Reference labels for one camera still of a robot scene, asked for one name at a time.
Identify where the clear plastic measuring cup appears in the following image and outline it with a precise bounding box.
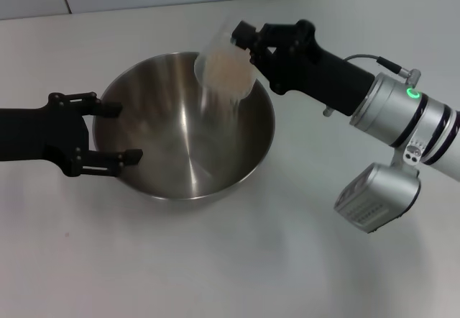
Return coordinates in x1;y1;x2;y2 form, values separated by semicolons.
193;14;258;102

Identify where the right gripper grey cable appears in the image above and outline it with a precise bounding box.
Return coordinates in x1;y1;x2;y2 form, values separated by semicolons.
344;53;422;82

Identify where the white uncooked rice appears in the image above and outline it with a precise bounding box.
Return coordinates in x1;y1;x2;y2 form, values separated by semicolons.
200;49;254;112

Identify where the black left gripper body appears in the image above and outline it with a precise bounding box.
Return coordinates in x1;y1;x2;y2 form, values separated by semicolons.
0;91;95;179

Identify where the stainless steel mixing bowl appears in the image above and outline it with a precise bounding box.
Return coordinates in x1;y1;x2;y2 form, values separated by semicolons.
92;51;276;201

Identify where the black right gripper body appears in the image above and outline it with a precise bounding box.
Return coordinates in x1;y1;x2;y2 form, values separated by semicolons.
257;18;377;118

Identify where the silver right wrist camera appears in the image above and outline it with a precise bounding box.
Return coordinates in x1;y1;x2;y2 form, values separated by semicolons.
333;138;429;235

